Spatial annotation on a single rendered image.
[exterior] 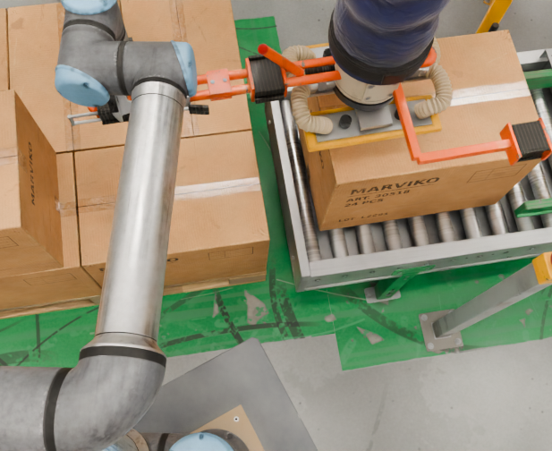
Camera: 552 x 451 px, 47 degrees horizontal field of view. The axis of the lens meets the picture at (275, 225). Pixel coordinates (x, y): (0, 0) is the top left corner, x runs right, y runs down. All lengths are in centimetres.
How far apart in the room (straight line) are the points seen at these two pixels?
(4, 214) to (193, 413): 70
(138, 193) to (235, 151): 121
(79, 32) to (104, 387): 60
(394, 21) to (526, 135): 45
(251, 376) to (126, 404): 91
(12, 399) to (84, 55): 56
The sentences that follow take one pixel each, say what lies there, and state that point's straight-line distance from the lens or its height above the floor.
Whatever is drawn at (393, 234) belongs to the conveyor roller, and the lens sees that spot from 208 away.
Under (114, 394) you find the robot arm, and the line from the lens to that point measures 84.
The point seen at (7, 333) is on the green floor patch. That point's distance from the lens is 266.
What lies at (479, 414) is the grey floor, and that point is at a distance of 263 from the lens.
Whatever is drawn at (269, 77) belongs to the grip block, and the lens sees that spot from 147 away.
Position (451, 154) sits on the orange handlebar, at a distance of 146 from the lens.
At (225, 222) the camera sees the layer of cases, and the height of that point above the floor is 54.
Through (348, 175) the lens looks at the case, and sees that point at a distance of 168.
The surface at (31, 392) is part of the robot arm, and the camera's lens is 87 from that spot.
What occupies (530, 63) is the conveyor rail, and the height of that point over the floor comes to 59.
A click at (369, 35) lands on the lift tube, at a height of 143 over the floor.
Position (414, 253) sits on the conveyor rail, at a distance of 203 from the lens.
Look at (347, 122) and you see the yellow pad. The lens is 155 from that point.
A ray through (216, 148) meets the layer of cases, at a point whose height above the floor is 54.
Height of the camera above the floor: 247
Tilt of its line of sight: 71 degrees down
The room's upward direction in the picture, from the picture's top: 8 degrees clockwise
